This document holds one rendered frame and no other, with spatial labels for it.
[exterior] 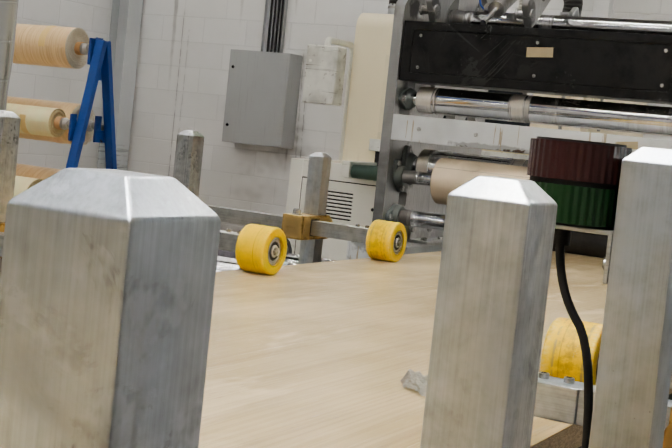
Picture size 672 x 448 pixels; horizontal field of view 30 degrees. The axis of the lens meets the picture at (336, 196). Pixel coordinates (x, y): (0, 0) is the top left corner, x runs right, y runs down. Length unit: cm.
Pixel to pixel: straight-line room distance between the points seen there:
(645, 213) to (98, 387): 50
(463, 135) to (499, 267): 278
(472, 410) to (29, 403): 25
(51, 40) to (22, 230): 751
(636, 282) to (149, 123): 1096
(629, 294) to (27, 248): 50
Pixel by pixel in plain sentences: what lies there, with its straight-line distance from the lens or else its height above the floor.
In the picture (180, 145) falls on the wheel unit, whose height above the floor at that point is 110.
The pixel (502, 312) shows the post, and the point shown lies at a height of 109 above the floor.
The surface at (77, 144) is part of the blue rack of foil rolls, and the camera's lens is 753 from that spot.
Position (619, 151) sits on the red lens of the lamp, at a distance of 74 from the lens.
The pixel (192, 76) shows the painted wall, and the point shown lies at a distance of 1139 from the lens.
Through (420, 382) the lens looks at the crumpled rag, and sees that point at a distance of 127.
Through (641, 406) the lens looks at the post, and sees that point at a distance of 74.
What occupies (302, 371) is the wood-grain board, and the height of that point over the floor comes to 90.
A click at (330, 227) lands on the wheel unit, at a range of 256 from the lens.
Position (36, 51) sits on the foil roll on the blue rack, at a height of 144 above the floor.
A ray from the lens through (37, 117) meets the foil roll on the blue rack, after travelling 771.
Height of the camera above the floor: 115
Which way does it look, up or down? 3 degrees down
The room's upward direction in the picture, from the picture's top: 6 degrees clockwise
